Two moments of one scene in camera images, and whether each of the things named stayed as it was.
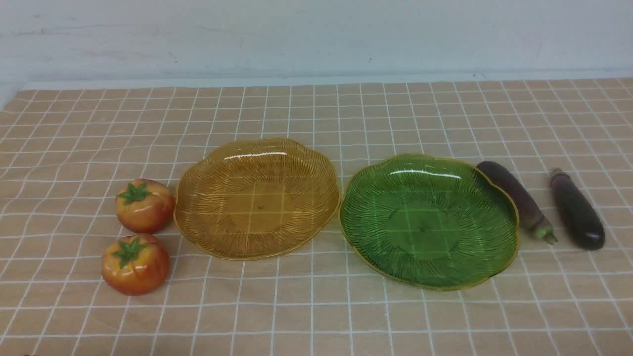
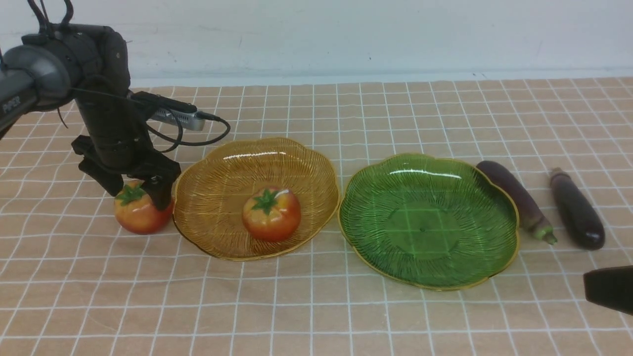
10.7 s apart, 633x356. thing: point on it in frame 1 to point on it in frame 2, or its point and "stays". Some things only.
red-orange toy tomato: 136,264 to 271,214
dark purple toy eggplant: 579,216 stays
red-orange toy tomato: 145,206 stays
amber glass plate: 257,199 stays
